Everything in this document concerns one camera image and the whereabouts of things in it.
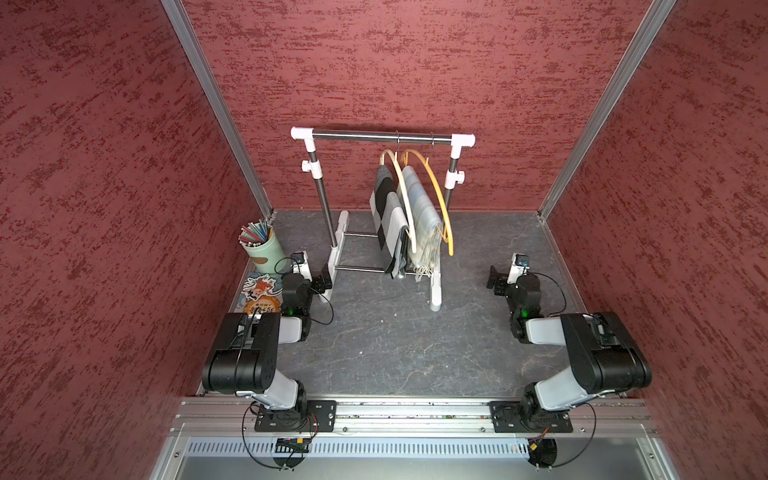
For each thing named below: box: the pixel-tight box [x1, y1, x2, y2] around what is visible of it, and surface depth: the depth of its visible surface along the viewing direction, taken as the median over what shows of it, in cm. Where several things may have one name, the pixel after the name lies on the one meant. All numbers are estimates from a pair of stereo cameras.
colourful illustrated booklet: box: [233, 270, 283, 315], surface depth 97 cm
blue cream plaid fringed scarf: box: [404, 165, 443, 282], surface depth 82 cm
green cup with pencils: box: [238, 219, 287, 275], surface depth 97 cm
